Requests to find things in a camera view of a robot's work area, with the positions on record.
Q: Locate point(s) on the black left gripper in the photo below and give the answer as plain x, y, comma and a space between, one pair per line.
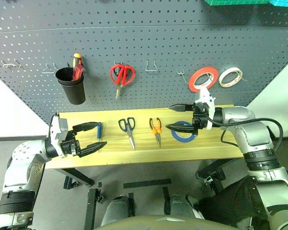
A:
69, 145

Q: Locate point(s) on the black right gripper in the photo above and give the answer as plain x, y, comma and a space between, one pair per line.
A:
199, 119

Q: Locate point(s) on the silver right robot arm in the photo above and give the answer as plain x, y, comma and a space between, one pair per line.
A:
254, 139

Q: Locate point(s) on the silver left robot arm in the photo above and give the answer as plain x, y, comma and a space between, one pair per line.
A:
21, 172

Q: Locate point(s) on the grey metal pegboard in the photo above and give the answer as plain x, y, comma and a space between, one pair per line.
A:
158, 36

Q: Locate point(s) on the blue tape roll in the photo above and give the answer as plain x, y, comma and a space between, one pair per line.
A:
182, 139

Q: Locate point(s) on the red tape roll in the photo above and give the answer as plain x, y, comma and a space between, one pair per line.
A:
194, 79

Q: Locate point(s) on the black metal table leg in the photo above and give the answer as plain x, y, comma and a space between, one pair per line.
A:
76, 176
213, 172

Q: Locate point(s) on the black plastic cup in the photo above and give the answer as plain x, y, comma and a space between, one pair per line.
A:
73, 92

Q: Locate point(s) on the white tape roll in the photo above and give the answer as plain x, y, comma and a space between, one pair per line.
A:
238, 73

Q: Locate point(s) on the black floor tape strip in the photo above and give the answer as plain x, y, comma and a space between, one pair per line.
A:
146, 183

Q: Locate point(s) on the grey rounded robot leg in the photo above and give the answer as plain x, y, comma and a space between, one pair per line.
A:
116, 208
182, 206

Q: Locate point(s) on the dark grey robot torso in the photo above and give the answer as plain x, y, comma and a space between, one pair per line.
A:
163, 222

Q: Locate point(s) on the green box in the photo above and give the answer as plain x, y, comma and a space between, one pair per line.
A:
230, 2

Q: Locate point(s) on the cyan box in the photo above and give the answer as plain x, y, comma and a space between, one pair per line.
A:
285, 2

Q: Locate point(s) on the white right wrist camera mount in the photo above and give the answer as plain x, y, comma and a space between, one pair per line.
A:
205, 95

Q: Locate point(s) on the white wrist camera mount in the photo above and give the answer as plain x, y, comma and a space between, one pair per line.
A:
57, 129
205, 95

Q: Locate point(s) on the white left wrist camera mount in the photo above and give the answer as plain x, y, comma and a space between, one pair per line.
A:
57, 129

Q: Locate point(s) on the black metal frame bar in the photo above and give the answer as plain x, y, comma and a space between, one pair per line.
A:
92, 208

